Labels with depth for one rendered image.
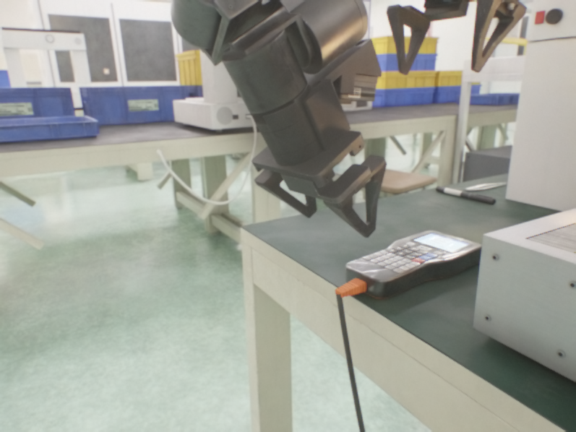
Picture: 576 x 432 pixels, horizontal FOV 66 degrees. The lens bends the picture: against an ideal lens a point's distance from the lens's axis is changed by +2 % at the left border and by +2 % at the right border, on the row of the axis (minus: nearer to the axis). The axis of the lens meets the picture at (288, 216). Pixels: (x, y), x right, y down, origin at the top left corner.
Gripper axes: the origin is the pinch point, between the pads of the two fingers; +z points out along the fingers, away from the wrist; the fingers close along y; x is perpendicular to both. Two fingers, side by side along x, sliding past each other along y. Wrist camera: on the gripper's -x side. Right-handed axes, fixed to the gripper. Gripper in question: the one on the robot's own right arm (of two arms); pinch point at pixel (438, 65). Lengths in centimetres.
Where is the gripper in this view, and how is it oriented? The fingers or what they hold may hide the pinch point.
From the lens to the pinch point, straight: 58.0
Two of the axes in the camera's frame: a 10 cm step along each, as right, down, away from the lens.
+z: -1.9, 9.7, 1.4
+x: -7.7, -0.6, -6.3
